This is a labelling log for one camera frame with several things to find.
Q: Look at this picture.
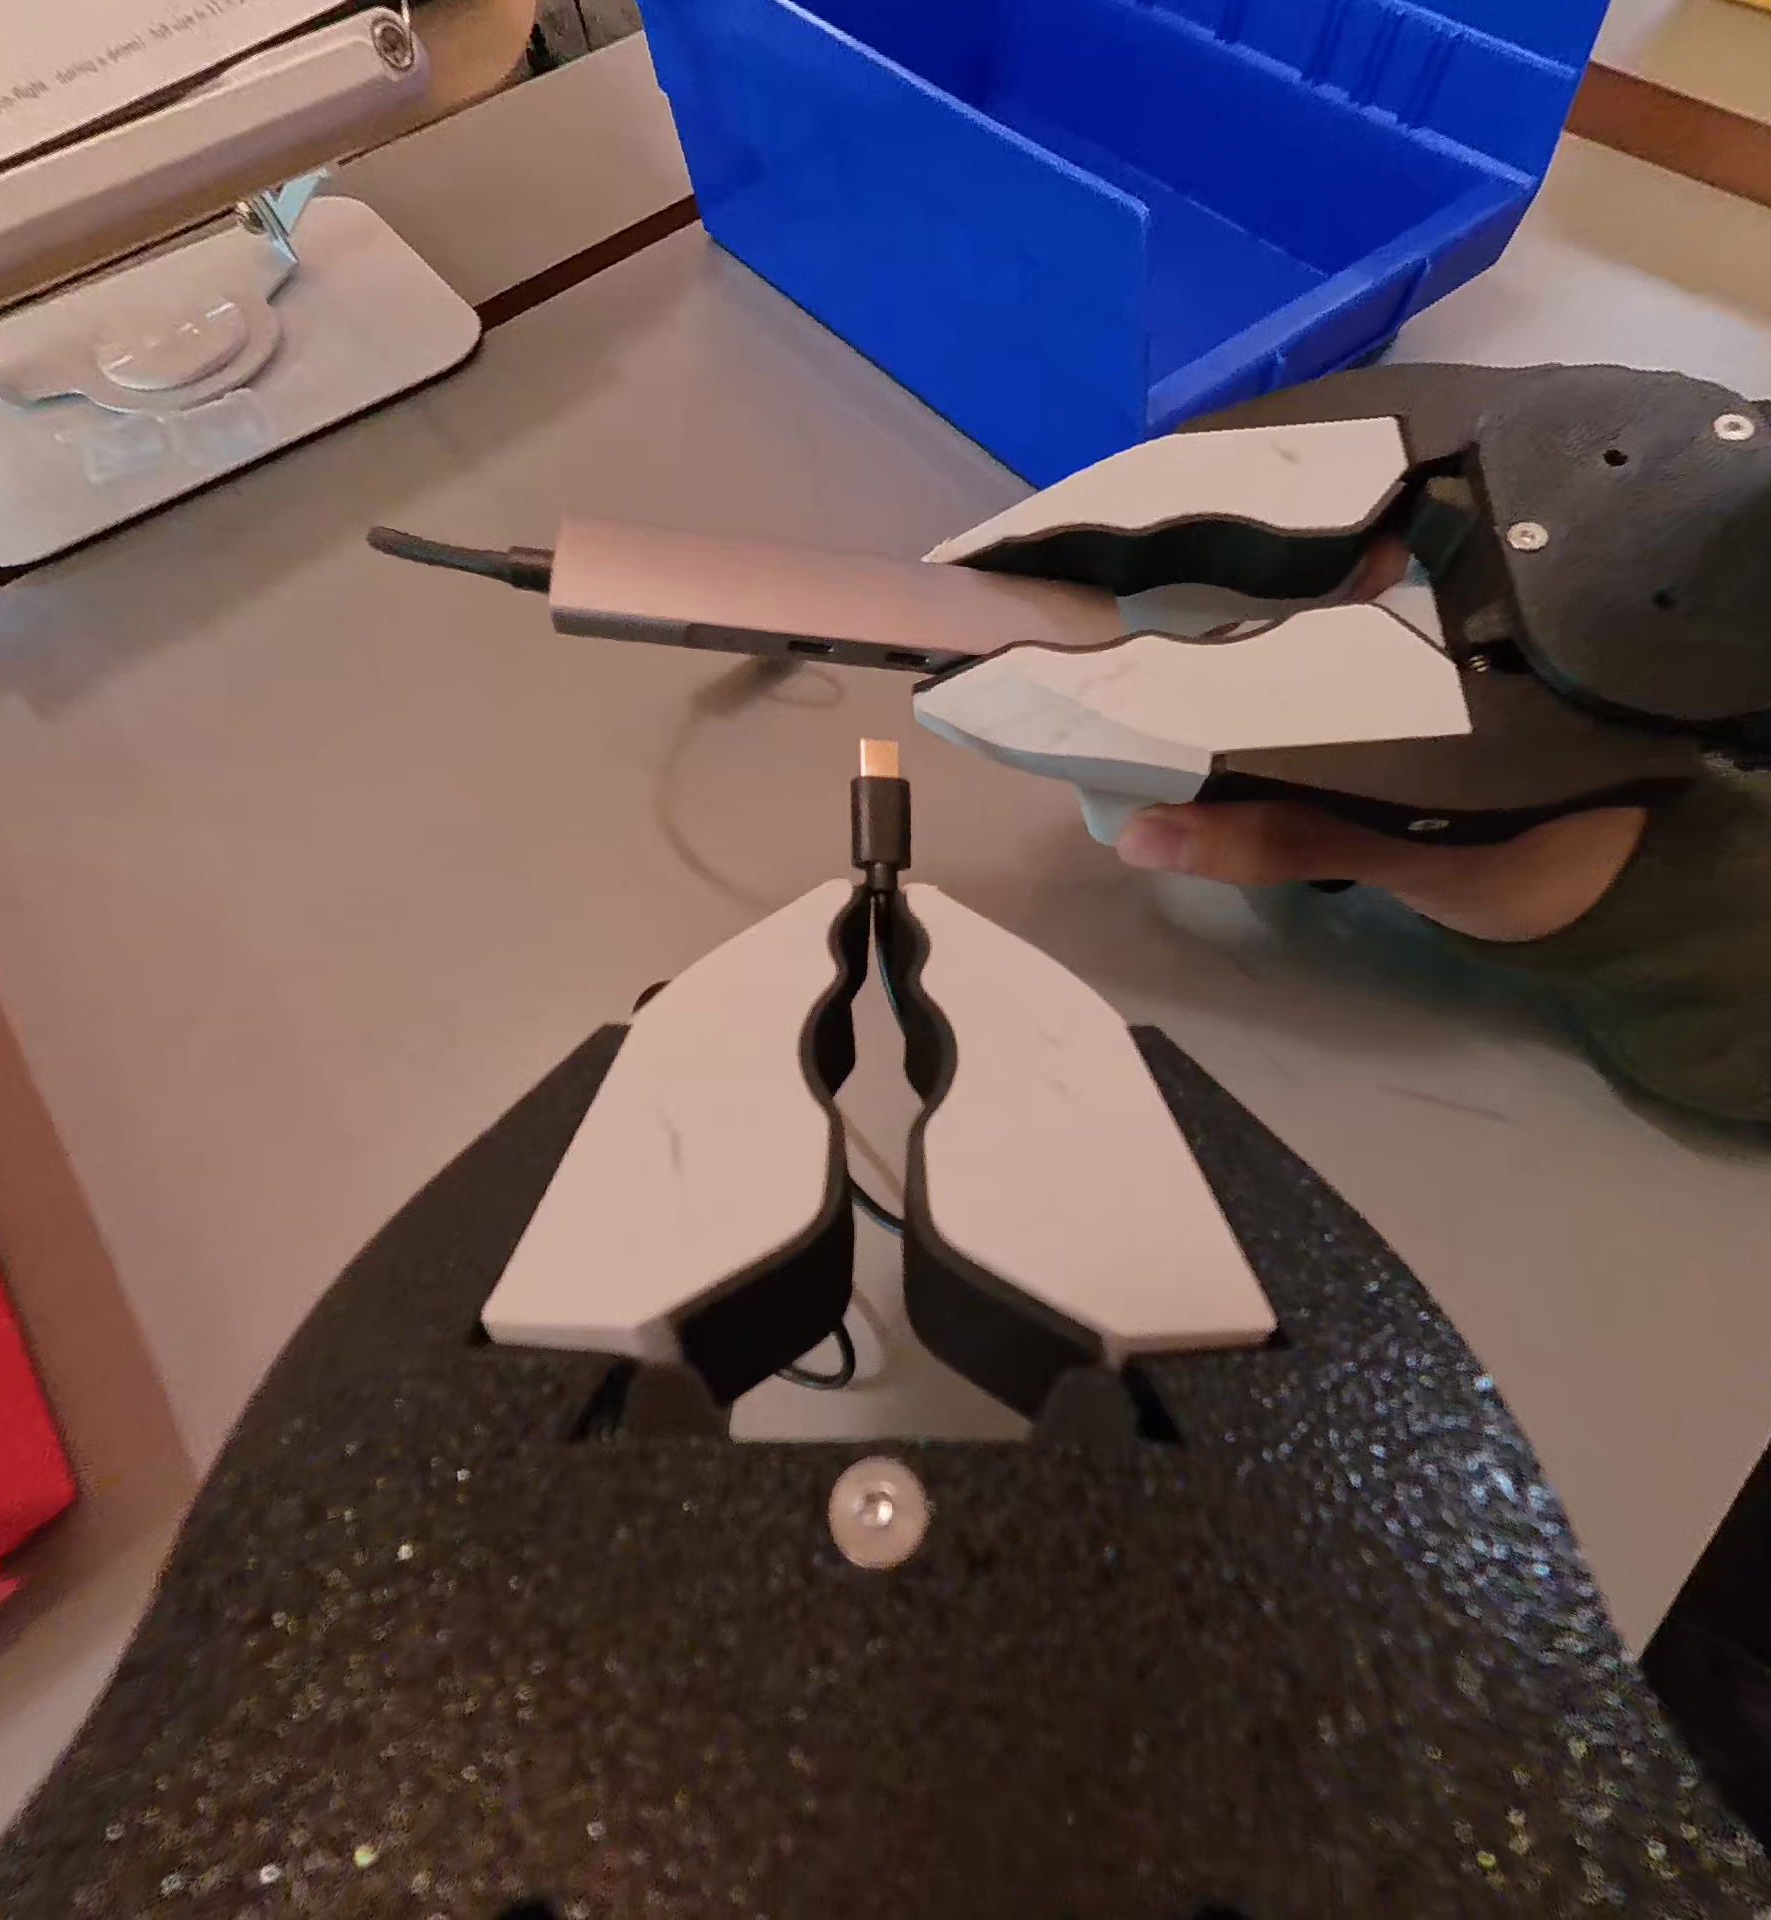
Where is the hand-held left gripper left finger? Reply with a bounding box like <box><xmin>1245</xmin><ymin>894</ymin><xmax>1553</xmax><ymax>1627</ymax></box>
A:
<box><xmin>479</xmin><ymin>877</ymin><xmax>869</xmax><ymax>1408</ymax></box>

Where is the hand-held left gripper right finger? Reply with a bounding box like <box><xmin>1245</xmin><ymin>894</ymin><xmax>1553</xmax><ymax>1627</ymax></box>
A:
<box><xmin>891</xmin><ymin>882</ymin><xmax>1279</xmax><ymax>1422</ymax></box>

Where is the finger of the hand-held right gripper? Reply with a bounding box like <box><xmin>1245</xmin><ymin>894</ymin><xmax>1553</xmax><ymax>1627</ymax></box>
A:
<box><xmin>911</xmin><ymin>596</ymin><xmax>1475</xmax><ymax>845</ymax></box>
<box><xmin>921</xmin><ymin>414</ymin><xmax>1427</xmax><ymax>602</ymax></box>

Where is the black usb-c cable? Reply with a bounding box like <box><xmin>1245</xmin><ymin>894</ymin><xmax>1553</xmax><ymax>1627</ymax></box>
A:
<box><xmin>657</xmin><ymin>655</ymin><xmax>919</xmax><ymax>1394</ymax></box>

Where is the grey usb hub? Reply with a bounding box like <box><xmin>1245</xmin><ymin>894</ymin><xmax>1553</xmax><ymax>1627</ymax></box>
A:
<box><xmin>547</xmin><ymin>513</ymin><xmax>1127</xmax><ymax>671</ymax></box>

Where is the black hub cable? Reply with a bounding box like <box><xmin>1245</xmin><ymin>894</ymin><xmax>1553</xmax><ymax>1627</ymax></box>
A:
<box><xmin>365</xmin><ymin>523</ymin><xmax>559</xmax><ymax>584</ymax></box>

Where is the person's right hand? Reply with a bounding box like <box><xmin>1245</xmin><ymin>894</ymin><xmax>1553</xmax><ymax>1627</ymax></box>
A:
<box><xmin>1117</xmin><ymin>802</ymin><xmax>1647</xmax><ymax>944</ymax></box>

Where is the blue plastic bin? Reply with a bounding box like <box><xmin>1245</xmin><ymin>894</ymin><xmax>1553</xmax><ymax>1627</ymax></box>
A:
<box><xmin>637</xmin><ymin>0</ymin><xmax>1613</xmax><ymax>489</ymax></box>

